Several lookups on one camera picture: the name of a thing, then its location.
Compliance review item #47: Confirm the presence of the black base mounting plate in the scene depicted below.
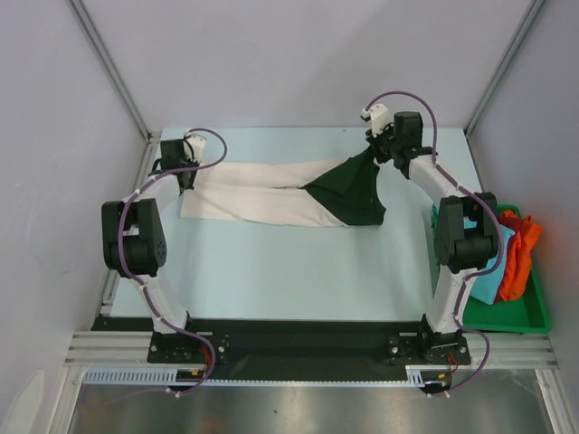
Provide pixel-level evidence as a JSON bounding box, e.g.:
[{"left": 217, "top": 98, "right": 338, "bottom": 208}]
[{"left": 90, "top": 316, "right": 471, "bottom": 382}]

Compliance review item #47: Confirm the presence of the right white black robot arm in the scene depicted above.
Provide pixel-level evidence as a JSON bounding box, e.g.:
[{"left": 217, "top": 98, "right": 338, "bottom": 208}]
[{"left": 361, "top": 103, "right": 503, "bottom": 363}]

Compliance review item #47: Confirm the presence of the light blue t-shirt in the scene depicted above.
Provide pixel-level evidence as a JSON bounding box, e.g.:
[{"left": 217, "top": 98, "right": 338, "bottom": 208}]
[{"left": 432, "top": 203, "right": 517, "bottom": 306}]

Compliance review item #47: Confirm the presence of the grey slotted cable duct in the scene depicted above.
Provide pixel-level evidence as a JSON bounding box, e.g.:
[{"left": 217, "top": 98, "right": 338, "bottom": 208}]
[{"left": 83, "top": 367, "right": 450, "bottom": 388}]

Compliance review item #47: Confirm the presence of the green plastic bin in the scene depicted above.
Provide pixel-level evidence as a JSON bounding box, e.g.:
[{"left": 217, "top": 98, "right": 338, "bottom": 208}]
[{"left": 429, "top": 203, "right": 552, "bottom": 335}]

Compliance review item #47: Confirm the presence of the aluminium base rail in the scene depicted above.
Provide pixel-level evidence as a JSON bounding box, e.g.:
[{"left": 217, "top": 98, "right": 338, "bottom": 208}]
[{"left": 64, "top": 331, "right": 558, "bottom": 370}]

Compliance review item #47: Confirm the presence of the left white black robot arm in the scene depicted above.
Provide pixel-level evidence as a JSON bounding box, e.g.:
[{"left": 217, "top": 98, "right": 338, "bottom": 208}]
[{"left": 101, "top": 139, "right": 200, "bottom": 362}]

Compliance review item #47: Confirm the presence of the aluminium frame post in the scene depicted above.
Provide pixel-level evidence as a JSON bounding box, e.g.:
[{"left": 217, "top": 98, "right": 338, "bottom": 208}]
[
  {"left": 65, "top": 0, "right": 153, "bottom": 139},
  {"left": 463, "top": 0, "right": 549, "bottom": 139}
]

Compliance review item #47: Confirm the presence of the orange t-shirt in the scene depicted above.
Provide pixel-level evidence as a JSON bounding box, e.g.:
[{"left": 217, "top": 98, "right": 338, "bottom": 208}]
[{"left": 498, "top": 210, "right": 543, "bottom": 302}]

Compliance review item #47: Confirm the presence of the left aluminium frame post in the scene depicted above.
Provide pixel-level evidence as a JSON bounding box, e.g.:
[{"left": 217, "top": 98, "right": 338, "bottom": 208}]
[{"left": 65, "top": 0, "right": 153, "bottom": 139}]

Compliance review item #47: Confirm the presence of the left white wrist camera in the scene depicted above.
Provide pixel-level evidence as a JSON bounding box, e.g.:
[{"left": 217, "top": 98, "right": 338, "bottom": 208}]
[{"left": 184, "top": 132, "right": 207, "bottom": 164}]

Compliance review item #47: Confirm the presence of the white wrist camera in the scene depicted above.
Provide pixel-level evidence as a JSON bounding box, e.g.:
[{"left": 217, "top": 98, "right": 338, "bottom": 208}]
[
  {"left": 361, "top": 103, "right": 393, "bottom": 137},
  {"left": 184, "top": 132, "right": 207, "bottom": 164}
]

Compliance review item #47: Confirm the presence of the white green raglan t-shirt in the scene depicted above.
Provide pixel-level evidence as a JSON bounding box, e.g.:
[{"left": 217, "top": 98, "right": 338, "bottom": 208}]
[{"left": 180, "top": 149, "right": 385, "bottom": 228}]

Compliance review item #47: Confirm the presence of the right aluminium frame post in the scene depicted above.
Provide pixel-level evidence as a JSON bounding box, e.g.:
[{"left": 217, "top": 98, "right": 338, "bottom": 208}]
[{"left": 463, "top": 0, "right": 549, "bottom": 139}]

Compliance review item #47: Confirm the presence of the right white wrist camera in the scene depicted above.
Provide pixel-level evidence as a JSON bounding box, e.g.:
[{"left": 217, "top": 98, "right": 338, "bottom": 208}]
[{"left": 361, "top": 103, "right": 393, "bottom": 137}]

